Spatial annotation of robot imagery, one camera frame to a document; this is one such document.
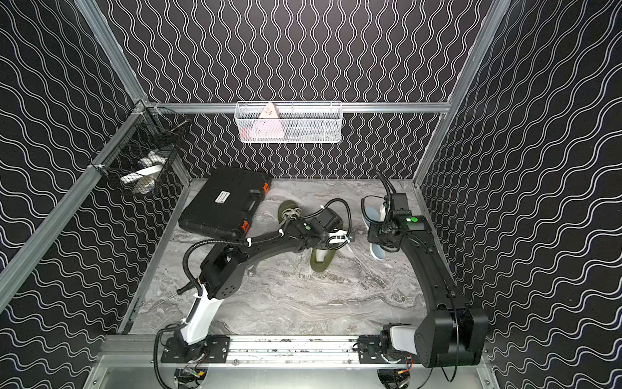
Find olive green shoe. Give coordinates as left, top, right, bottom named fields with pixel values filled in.
left=310, top=248, right=336, bottom=272
left=277, top=200, right=302, bottom=225

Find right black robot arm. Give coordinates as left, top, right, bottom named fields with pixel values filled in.
left=368, top=193, right=489, bottom=368

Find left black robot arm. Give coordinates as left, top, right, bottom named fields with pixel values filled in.
left=173, top=204, right=353, bottom=347

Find black tool case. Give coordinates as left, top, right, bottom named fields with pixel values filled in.
left=178, top=166, right=272, bottom=240

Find pink triangle card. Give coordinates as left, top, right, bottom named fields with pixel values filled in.
left=246, top=101, right=285, bottom=142

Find white items in black basket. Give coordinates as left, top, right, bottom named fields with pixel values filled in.
left=120, top=151, right=168, bottom=195

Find white wire basket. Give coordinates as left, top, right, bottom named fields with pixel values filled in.
left=234, top=100, right=343, bottom=144

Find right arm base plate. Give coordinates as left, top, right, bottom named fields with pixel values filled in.
left=352, top=335, right=420, bottom=365

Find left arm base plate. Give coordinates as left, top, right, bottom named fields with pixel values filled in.
left=160, top=335, right=231, bottom=364

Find black wire basket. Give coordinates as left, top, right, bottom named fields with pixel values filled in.
left=94, top=106, right=191, bottom=196

